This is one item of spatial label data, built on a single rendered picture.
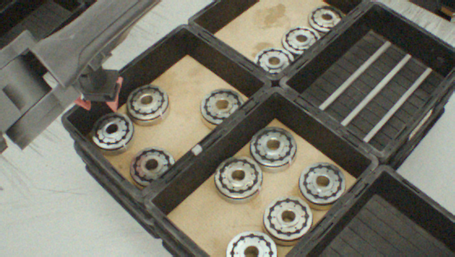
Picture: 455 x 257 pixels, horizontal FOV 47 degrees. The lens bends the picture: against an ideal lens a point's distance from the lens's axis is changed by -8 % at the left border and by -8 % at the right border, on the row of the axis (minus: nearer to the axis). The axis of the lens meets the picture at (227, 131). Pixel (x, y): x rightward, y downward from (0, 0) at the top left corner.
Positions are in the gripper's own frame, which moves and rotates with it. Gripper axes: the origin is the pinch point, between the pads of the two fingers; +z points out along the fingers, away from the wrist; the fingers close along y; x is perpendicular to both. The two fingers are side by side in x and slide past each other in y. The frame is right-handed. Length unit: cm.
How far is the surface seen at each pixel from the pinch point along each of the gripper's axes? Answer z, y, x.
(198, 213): 11.6, -23.3, 17.8
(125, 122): 9.0, -3.3, -2.2
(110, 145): 8.8, -1.1, 4.5
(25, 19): 58, 71, -84
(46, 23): 58, 60, -81
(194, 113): 11.8, -18.6, -8.1
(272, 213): 8.3, -39.0, 17.9
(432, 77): 12, -78, -25
